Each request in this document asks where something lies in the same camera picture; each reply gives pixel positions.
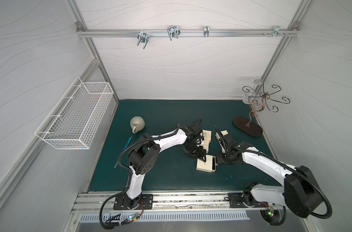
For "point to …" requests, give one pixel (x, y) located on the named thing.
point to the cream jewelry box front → (209, 166)
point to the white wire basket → (73, 123)
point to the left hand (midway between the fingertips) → (202, 161)
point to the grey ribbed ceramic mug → (137, 123)
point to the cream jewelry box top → (224, 133)
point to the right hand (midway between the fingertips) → (220, 159)
